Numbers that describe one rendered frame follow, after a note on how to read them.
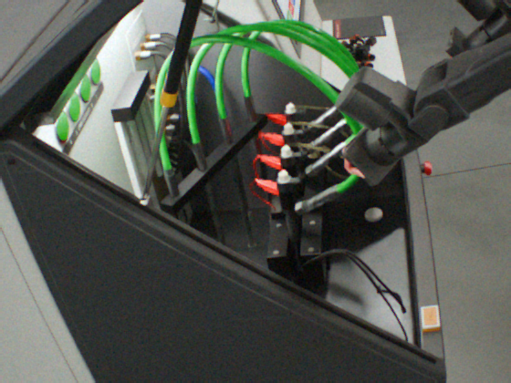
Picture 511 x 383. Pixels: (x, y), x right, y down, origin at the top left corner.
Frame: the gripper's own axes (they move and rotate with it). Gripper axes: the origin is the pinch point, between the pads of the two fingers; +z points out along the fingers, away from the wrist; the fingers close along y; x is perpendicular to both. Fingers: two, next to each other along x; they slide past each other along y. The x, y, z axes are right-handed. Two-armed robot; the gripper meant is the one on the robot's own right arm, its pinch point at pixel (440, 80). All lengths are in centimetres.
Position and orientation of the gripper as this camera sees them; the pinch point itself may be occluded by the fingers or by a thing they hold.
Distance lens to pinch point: 133.7
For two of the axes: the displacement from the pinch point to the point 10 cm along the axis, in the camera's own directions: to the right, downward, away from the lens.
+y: -7.6, -6.3, -1.5
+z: -5.5, 5.1, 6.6
